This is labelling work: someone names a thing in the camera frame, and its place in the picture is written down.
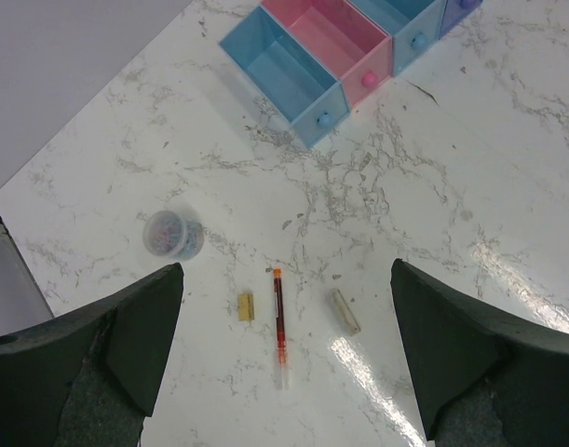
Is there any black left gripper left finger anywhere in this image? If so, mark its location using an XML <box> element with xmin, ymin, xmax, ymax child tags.
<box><xmin>0</xmin><ymin>263</ymin><xmax>183</xmax><ymax>446</ymax></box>

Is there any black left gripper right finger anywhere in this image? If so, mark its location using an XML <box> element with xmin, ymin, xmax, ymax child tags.
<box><xmin>391</xmin><ymin>259</ymin><xmax>569</xmax><ymax>446</ymax></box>

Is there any clear tub of paper clips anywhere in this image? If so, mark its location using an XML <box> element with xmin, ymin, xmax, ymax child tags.
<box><xmin>142</xmin><ymin>210</ymin><xmax>204</xmax><ymax>261</ymax></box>

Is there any small yellow eraser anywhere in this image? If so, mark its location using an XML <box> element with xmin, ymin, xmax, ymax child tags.
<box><xmin>237</xmin><ymin>293</ymin><xmax>255</xmax><ymax>321</ymax></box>

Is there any red mechanical pencil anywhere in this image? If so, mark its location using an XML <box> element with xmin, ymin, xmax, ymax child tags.
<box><xmin>273</xmin><ymin>268</ymin><xmax>289</xmax><ymax>389</ymax></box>

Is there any beige chalk stick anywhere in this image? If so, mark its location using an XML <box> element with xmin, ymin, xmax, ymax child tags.
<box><xmin>331</xmin><ymin>289</ymin><xmax>361</xmax><ymax>335</ymax></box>

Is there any light blue bin left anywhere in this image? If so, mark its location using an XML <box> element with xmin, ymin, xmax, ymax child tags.
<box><xmin>220</xmin><ymin>6</ymin><xmax>350</xmax><ymax>149</ymax></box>

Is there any light blue bin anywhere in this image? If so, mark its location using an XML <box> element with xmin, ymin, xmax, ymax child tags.
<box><xmin>220</xmin><ymin>6</ymin><xmax>350</xmax><ymax>149</ymax></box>
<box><xmin>350</xmin><ymin>0</ymin><xmax>446</xmax><ymax>76</ymax></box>

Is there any pink bin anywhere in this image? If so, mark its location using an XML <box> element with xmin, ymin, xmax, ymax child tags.
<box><xmin>262</xmin><ymin>0</ymin><xmax>393</xmax><ymax>107</ymax></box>

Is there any light blue bin middle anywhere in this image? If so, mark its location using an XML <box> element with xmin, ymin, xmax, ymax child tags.
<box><xmin>350</xmin><ymin>0</ymin><xmax>446</xmax><ymax>76</ymax></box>

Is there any purple blue bin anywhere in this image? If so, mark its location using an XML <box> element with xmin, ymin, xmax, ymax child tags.
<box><xmin>440</xmin><ymin>0</ymin><xmax>482</xmax><ymax>38</ymax></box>

